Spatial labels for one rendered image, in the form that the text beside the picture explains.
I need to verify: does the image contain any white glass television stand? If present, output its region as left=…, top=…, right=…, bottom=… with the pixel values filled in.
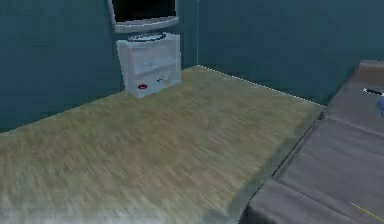
left=115, top=32, right=182, bottom=99

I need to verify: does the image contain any black white remote control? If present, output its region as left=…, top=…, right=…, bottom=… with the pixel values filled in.
left=362, top=87, right=384, bottom=97

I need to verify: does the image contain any brown grey sofa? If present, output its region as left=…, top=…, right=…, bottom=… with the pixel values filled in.
left=238, top=59, right=384, bottom=224

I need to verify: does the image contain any grey framed television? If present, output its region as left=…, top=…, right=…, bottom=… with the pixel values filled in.
left=106, top=0, right=180, bottom=43

